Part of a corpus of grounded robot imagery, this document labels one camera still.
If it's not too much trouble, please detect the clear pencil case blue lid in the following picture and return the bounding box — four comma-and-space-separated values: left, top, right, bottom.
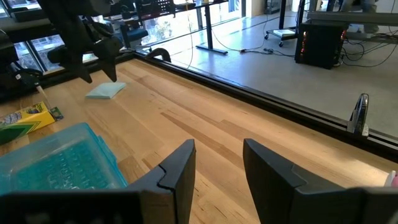
0, 122, 129, 195

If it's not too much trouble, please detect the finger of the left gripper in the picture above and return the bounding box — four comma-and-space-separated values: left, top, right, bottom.
96, 42, 119, 83
67, 46, 93, 85

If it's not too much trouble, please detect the blue office chair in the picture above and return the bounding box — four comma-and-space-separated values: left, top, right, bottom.
119, 23, 150, 49

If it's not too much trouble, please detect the yellow green crayon box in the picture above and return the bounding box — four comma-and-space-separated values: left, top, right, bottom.
0, 101, 65, 146

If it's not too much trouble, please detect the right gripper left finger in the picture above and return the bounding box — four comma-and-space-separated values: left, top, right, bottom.
126, 138, 197, 224

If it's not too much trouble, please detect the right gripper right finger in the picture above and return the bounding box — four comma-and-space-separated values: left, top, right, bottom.
243, 138, 398, 224

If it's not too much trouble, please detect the light blue sticky note pad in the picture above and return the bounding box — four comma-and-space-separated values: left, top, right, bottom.
85, 82, 127, 100

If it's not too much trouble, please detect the black rolling stand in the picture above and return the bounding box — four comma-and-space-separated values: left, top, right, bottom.
264, 0, 307, 48

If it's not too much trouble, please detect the black computer tower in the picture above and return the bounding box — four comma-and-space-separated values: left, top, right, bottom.
294, 19, 348, 70

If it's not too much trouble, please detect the grey background table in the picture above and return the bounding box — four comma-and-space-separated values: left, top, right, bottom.
306, 11, 398, 27

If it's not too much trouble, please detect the black frame clamp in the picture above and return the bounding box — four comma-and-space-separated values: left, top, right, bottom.
145, 47, 172, 63
346, 93, 370, 138

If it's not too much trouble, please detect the black metal table frame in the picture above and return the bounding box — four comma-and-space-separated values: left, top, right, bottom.
0, 49, 398, 162

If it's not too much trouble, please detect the black desk leg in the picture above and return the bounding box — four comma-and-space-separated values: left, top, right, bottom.
195, 0, 229, 56

